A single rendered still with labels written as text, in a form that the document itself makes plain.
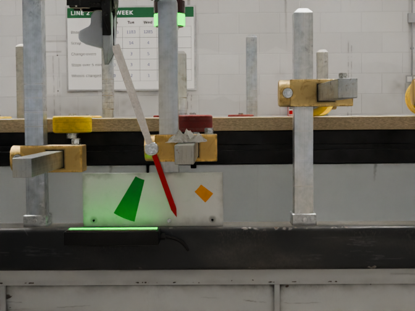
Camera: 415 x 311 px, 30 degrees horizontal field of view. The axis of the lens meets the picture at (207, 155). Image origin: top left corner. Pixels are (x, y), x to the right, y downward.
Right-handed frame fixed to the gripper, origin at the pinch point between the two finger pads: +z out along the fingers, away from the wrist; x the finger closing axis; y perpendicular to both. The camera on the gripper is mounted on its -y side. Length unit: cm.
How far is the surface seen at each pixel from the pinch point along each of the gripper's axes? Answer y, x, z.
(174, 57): -10.9, -6.0, -0.4
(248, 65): -29, -115, -6
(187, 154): -14.3, 18.5, 16.2
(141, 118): -5.2, -2.1, 10.7
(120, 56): -1.7, 1.0, -0.1
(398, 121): -57, -27, 11
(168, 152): -9.9, -5.3, 17.1
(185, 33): 17, -723, -81
